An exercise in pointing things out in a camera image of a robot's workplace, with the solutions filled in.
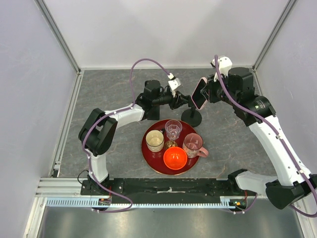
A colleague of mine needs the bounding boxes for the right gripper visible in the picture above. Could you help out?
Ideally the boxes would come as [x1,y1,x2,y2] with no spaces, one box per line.
[201,71,239,107]

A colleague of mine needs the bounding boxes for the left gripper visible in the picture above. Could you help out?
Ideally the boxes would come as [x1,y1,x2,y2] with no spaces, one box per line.
[153,91,189,111]

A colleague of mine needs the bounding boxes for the pink cased phone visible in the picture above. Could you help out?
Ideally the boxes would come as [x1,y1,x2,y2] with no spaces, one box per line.
[191,77,208,110]

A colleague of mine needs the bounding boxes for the black round-base clamp stand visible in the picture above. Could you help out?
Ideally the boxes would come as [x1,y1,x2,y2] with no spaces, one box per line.
[181,106,202,127]

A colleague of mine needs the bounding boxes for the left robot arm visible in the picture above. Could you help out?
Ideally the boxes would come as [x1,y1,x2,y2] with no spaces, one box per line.
[78,80,194,195]

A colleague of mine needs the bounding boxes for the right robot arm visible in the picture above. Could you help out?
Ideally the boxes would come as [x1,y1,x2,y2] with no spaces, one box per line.
[195,67,317,209]

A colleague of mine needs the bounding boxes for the black folding phone stand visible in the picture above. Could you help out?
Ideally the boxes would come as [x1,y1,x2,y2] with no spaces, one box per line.
[147,106,160,120]

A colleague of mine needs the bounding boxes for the clear faceted glass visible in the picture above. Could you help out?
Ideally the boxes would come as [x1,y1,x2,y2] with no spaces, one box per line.
[165,119,182,141]

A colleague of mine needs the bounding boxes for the pink ghost mug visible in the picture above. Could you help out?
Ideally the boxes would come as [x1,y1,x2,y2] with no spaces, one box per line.
[182,133,209,159]

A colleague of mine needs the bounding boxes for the cream ceramic cup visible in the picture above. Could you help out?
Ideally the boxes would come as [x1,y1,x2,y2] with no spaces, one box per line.
[146,130,164,153]

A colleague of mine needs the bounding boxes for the orange bowl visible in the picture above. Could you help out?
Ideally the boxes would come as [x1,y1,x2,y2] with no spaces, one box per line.
[163,147,188,170]

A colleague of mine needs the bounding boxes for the red round tray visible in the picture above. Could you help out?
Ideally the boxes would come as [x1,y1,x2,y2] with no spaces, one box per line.
[141,119,201,176]

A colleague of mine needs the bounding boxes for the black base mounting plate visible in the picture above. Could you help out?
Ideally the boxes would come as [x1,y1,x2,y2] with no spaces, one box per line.
[80,177,256,204]

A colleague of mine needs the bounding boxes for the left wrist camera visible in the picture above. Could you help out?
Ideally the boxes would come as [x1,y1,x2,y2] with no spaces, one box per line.
[168,73,182,97]

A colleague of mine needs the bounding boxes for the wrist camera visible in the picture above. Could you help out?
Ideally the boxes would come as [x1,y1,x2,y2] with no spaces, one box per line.
[211,56,233,82]
[168,73,182,97]

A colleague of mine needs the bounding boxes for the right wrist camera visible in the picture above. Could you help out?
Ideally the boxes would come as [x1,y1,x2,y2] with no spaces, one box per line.
[211,56,233,82]

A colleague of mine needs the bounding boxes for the grey slotted cable duct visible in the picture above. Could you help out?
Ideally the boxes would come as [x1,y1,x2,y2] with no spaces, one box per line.
[46,194,235,209]

